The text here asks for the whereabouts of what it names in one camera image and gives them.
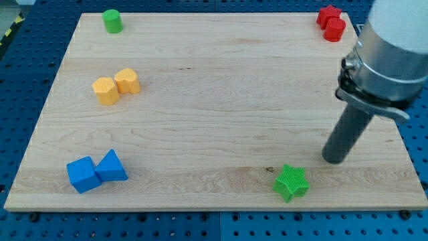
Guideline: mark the green star block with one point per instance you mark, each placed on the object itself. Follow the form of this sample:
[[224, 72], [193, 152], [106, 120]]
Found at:
[[291, 183]]

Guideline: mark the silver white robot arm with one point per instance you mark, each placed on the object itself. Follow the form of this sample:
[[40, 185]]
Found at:
[[387, 67]]

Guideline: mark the red star block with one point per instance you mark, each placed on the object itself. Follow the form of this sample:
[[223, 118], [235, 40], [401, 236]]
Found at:
[[329, 17]]

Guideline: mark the wooden board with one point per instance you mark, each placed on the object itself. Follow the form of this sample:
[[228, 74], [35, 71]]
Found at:
[[226, 100]]

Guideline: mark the yellow heart block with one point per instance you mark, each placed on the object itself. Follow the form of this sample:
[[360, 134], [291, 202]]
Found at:
[[127, 81]]

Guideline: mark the yellow hexagon block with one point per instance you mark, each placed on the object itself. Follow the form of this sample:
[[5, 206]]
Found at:
[[105, 90]]

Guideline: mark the blue triangle block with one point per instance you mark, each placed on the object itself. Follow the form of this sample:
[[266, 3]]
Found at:
[[110, 168]]

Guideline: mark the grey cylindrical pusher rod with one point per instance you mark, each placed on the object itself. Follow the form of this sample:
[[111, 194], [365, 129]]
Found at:
[[346, 133]]

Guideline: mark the blue cube block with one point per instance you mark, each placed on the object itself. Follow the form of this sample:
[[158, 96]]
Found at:
[[82, 175]]

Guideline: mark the green cylinder block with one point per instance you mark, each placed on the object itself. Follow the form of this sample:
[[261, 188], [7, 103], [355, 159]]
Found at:
[[112, 21]]

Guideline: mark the red cylinder block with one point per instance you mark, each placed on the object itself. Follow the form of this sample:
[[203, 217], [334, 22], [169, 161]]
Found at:
[[334, 29]]

